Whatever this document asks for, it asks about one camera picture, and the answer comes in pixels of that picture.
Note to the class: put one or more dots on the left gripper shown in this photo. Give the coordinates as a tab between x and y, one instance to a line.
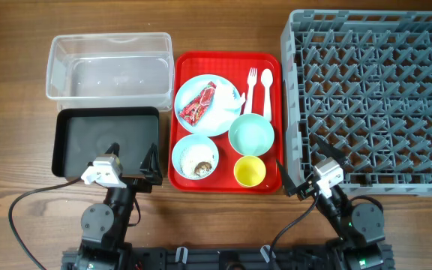
153	174

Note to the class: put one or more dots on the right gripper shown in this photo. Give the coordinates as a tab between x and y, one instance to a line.
310	181

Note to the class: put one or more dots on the white rice pile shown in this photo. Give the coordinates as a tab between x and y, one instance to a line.
191	156

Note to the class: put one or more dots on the yellow plastic cup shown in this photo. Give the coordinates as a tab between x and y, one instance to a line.
249	171

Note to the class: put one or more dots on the light blue small bowl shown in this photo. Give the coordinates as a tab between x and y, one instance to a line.
189	140

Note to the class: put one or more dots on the mint green bowl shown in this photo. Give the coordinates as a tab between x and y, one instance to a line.
251	134

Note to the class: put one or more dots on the brown food scrap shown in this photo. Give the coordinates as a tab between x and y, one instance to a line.
202	168

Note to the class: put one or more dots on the red snack wrapper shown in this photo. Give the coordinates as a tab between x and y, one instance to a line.
196	109

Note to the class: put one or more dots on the light blue plate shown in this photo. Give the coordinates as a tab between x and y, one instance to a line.
216	121

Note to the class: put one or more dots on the white plastic spoon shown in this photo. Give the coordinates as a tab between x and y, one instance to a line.
267	80

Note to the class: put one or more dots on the white plastic fork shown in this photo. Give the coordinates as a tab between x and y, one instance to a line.
251	82

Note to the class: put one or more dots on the white napkin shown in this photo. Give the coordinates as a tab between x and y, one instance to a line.
227	97

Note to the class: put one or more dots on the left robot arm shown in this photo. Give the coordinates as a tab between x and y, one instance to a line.
104	225

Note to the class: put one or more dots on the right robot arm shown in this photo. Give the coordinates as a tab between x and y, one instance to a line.
358	222

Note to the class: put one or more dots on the grey dishwasher rack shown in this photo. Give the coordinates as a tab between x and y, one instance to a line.
362	81

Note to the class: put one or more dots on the black plastic tray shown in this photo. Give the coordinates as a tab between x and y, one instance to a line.
83	134

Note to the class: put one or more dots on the clear plastic bin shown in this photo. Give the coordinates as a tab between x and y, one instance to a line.
111	70

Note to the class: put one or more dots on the red serving tray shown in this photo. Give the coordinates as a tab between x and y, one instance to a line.
233	66

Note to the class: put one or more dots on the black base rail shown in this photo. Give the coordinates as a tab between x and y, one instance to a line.
298	257

